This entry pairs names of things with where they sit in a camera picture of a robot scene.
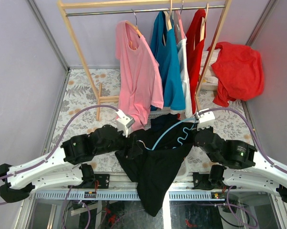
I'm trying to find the floral patterned floor mat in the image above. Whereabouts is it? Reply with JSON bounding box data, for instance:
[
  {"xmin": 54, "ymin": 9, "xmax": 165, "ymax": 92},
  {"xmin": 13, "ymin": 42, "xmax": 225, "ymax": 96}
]
[{"xmin": 51, "ymin": 69, "xmax": 254, "ymax": 172}]

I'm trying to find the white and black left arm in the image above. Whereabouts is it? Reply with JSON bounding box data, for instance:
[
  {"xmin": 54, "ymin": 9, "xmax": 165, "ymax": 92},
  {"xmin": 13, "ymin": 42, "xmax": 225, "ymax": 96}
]
[{"xmin": 0, "ymin": 125, "xmax": 143, "ymax": 203}]

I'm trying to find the white slotted cable duct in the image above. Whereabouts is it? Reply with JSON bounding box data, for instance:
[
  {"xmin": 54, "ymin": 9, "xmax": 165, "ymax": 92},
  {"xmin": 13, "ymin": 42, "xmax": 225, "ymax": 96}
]
[{"xmin": 35, "ymin": 190, "xmax": 224, "ymax": 201}]

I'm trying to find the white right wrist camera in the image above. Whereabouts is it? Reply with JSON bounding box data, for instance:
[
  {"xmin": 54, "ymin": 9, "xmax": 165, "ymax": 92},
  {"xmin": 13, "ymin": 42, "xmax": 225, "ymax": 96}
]
[{"xmin": 195, "ymin": 109, "xmax": 215, "ymax": 130}]

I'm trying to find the pink t-shirt on hanger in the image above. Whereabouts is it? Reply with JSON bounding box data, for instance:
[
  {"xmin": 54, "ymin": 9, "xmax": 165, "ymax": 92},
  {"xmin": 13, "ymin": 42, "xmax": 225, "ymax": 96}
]
[{"xmin": 116, "ymin": 21, "xmax": 164, "ymax": 131}]

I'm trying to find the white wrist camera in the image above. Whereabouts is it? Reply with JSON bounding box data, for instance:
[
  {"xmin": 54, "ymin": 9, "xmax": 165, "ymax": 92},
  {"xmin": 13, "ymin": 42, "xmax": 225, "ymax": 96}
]
[
  {"xmin": 195, "ymin": 109, "xmax": 215, "ymax": 130},
  {"xmin": 116, "ymin": 109, "xmax": 135, "ymax": 137}
]

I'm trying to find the wooden hanger under pink shirt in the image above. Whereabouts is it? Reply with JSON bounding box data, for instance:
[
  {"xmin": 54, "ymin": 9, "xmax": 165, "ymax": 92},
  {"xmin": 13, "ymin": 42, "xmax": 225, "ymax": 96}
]
[{"xmin": 126, "ymin": 9, "xmax": 142, "ymax": 38}]

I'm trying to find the black printed t-shirt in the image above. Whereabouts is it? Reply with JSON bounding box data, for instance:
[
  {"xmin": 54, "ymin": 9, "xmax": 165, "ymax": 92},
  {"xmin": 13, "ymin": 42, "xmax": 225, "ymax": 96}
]
[{"xmin": 116, "ymin": 114, "xmax": 196, "ymax": 217}]

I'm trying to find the white plastic laundry basket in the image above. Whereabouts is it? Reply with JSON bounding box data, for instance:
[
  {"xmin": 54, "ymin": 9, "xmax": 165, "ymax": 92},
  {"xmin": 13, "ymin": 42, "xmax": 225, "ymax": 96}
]
[{"xmin": 144, "ymin": 110, "xmax": 189, "ymax": 181}]

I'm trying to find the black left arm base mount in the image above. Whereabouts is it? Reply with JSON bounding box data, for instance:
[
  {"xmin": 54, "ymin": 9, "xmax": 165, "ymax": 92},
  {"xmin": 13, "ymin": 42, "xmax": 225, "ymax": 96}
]
[{"xmin": 80, "ymin": 164, "xmax": 110, "ymax": 190}]

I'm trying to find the blue plastic hanger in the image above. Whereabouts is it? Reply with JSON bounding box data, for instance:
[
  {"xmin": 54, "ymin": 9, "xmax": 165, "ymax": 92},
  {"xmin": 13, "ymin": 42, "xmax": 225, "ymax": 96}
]
[{"xmin": 136, "ymin": 118, "xmax": 198, "ymax": 151}]

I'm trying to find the wooden hanger under red shirt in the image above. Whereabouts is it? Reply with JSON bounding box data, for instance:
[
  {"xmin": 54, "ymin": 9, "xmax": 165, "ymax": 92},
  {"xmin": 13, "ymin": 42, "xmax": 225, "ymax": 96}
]
[{"xmin": 194, "ymin": 3, "xmax": 209, "ymax": 50}]

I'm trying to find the wooden hanger under blue shirt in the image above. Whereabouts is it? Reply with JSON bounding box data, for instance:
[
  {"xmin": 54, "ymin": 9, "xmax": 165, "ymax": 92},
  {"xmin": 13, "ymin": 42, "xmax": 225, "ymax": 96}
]
[{"xmin": 162, "ymin": 1, "xmax": 173, "ymax": 46}]

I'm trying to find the wooden clothes rack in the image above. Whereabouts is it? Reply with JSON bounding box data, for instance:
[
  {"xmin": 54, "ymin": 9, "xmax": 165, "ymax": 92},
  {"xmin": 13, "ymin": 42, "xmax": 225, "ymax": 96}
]
[{"xmin": 57, "ymin": 0, "xmax": 233, "ymax": 121}]

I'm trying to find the white and pink hung shirt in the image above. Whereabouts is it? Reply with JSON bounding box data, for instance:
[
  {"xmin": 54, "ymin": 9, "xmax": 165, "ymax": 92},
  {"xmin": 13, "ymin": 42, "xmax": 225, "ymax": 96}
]
[{"xmin": 172, "ymin": 11, "xmax": 193, "ymax": 118}]

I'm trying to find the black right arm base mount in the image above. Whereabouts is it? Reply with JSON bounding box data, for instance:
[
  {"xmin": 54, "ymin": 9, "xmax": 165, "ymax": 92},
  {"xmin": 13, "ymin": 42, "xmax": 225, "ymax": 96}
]
[{"xmin": 193, "ymin": 165, "xmax": 225, "ymax": 190}]

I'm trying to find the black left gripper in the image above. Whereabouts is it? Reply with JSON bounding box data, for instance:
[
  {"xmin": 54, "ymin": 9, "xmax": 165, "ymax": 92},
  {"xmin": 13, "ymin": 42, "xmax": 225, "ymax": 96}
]
[{"xmin": 96, "ymin": 127, "xmax": 144, "ymax": 160}]

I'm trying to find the blue t-shirt on hanger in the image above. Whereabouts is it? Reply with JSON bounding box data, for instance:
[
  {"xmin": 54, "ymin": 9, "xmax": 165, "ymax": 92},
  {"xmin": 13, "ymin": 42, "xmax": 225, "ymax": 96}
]
[{"xmin": 150, "ymin": 11, "xmax": 185, "ymax": 111}]

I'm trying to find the red t-shirt on hanger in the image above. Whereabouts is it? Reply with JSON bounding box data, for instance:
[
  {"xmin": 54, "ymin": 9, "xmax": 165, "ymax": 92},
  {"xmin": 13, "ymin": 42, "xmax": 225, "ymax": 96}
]
[{"xmin": 186, "ymin": 9, "xmax": 206, "ymax": 113}]

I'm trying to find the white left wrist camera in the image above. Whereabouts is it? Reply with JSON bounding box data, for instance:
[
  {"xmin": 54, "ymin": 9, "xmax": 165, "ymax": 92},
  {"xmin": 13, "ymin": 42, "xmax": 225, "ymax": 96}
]
[{"xmin": 116, "ymin": 109, "xmax": 135, "ymax": 137}]

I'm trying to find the red cloth pile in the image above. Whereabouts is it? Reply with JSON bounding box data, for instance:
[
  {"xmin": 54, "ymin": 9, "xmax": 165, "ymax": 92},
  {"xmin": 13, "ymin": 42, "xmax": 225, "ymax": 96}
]
[{"xmin": 211, "ymin": 42, "xmax": 265, "ymax": 107}]

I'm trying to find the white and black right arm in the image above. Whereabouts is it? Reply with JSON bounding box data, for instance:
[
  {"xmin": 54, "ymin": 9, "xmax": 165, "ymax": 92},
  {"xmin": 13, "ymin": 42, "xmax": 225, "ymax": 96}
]
[{"xmin": 192, "ymin": 127, "xmax": 287, "ymax": 203}]

